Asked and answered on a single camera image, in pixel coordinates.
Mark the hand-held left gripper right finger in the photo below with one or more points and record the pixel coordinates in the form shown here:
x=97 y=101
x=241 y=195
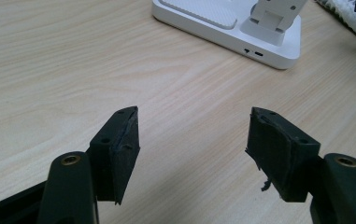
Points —
x=278 y=155

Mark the white black patterned cloth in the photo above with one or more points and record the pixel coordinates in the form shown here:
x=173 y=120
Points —
x=344 y=12

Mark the white desk lamp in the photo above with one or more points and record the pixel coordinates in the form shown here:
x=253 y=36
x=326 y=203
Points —
x=228 y=34

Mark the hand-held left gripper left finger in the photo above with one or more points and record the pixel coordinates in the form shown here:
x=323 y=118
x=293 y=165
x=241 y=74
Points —
x=119 y=155

